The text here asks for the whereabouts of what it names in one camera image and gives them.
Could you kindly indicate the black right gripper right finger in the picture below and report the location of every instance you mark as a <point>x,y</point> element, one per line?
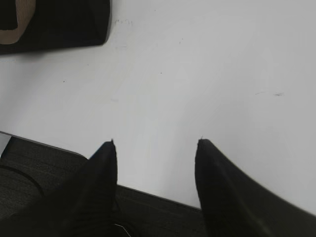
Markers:
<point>234,205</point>

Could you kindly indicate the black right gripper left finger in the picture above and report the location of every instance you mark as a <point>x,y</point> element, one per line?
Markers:
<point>80,207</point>

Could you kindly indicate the black fabric bag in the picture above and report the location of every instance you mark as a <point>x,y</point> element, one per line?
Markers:
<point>59,24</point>

